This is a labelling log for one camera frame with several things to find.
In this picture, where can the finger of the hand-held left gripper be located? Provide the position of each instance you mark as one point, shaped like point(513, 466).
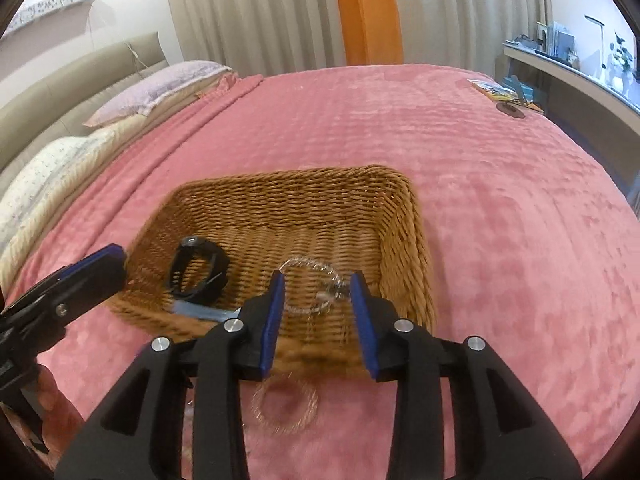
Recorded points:
point(87, 272)

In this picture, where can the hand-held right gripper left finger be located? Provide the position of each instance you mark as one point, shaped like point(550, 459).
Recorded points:
point(276, 305)

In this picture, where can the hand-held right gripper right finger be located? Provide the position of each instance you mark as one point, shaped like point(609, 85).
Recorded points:
point(361, 310)

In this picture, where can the brown wicker basket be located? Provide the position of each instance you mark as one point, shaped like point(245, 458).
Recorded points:
point(310, 210)

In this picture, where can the person's left hand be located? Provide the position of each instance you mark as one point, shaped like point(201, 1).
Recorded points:
point(57, 402)

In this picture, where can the light blue strip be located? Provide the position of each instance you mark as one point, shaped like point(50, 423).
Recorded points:
point(202, 311)

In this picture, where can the black smart wristband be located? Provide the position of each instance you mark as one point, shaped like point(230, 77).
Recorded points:
point(197, 272)

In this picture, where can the cream floral pillow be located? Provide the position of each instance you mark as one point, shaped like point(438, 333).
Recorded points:
point(47, 180)

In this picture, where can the pink plush blanket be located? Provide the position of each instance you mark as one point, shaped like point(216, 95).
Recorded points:
point(475, 220)

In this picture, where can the beige padded headboard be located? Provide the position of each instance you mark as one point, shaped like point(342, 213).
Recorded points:
point(60, 87)

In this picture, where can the lilac pillow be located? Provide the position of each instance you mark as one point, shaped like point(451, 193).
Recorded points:
point(160, 87)

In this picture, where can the dark flat object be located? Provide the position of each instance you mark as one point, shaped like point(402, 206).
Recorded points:
point(510, 109)

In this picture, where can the colourful magazine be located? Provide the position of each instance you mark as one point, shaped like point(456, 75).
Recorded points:
point(492, 89)

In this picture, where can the beige curtain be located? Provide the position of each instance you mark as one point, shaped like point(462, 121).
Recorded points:
point(250, 10)
point(465, 10)

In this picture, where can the orange curtain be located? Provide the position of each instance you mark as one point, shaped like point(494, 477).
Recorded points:
point(367, 10)

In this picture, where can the long beige desk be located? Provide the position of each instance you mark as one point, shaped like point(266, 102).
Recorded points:
point(585, 80)

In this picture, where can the row of books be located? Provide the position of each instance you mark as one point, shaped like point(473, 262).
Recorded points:
point(557, 42)

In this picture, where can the small potted plant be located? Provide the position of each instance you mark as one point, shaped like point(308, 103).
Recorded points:
point(621, 60)

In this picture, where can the white desk lamp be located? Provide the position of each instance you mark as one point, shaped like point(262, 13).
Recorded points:
point(602, 40)

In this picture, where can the floral wall shelf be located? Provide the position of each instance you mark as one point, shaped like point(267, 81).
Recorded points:
point(50, 7)

